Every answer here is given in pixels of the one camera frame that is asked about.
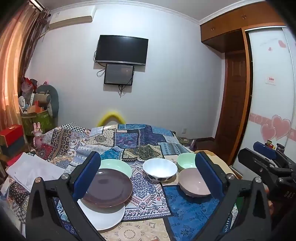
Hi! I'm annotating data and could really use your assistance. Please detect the white plate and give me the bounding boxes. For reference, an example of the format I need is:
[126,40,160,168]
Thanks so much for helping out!
[77,199,125,231]

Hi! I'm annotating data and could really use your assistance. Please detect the purple plate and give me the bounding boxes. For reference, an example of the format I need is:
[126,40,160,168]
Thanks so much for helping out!
[83,169,133,208]

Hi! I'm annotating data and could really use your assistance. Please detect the pink bowl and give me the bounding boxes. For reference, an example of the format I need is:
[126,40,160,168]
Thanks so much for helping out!
[178,168,211,197]

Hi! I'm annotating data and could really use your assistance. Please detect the mint green bowl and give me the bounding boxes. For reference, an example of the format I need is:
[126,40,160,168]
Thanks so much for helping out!
[177,153,196,171]

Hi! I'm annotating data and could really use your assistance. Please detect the mint green plate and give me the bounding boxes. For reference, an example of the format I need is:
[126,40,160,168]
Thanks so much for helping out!
[100,159,132,178]

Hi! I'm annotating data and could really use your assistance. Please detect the white bowl with black spots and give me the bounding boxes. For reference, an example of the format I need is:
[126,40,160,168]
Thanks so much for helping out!
[142,158,178,182]

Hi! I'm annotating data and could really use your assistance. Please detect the right hand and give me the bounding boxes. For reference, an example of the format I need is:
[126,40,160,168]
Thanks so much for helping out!
[264,186,274,215]

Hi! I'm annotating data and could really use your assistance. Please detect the white sliding door with hearts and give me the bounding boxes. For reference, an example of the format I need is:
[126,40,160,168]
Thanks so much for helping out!
[241,27,295,161]

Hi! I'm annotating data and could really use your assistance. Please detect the white folded paper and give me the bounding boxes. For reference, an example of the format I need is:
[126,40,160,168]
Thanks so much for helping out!
[7,153,65,192]

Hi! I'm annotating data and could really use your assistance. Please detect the pink bunny toy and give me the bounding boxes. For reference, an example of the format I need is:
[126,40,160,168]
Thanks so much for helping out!
[33,122,43,149]

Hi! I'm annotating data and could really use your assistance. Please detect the red gift box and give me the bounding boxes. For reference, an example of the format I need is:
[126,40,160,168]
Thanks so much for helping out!
[0,125,23,147]

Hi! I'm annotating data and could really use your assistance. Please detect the patchwork patterned tablecloth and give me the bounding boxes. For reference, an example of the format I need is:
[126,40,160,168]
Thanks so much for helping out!
[4,122,239,241]

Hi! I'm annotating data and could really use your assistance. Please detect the green cardboard box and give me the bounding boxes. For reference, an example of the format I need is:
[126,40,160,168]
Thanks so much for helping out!
[21,110,56,136]

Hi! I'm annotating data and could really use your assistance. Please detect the yellow round object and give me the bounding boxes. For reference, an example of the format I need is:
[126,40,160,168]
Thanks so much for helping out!
[97,111,126,127]

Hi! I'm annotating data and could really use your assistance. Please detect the grey plush toy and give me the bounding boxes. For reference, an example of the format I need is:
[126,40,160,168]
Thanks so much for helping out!
[37,84,59,118]

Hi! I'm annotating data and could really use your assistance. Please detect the wooden wardrobe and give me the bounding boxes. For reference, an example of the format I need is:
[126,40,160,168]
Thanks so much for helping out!
[200,1,284,165]

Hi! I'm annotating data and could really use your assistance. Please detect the orange curtain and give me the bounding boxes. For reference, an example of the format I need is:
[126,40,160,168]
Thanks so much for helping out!
[1,1,50,130]

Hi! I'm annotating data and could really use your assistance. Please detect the white air conditioner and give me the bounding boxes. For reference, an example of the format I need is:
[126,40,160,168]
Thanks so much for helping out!
[49,6,96,30]

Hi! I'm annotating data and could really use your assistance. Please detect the small black wall monitor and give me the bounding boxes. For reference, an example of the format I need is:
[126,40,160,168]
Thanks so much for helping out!
[104,64,134,86]

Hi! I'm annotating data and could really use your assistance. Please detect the black wall television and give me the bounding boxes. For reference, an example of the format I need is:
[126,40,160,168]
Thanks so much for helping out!
[94,35,149,66]

